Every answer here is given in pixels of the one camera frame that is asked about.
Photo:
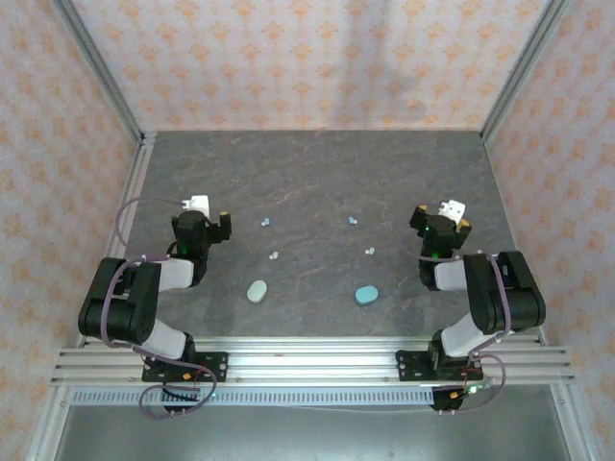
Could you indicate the pale green earbud charging case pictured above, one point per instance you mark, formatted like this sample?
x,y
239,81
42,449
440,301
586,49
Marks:
x,y
257,291

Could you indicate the blue earbud charging case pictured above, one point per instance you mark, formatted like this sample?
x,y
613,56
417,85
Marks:
x,y
366,295

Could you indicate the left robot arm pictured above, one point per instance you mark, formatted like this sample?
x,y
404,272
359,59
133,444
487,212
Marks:
x,y
120,298

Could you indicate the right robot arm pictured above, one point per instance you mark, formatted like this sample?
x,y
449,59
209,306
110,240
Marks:
x,y
509,298

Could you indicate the small circuit board with LED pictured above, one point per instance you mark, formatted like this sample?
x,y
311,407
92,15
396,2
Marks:
x,y
475,389

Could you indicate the grey metal lower panel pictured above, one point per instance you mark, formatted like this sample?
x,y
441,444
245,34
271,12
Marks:
x,y
312,432

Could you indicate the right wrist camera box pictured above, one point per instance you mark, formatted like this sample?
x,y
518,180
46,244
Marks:
x,y
454,210

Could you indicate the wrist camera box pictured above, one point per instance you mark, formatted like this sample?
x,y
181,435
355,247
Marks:
x,y
454,210
199,204

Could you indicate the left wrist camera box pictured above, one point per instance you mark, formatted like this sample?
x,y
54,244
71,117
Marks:
x,y
199,204

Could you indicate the aluminium side rail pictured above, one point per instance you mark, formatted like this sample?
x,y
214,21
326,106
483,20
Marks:
x,y
137,168

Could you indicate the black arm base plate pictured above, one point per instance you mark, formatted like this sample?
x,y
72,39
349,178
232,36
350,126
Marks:
x,y
216,365
408,367

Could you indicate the wide aluminium base rail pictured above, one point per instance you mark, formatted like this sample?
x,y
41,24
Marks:
x,y
312,360

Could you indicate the black mounting bracket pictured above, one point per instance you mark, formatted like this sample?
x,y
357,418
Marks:
x,y
444,405
180,408

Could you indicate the aluminium frame post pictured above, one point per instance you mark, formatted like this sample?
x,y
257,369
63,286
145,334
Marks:
x,y
102,72
522,72

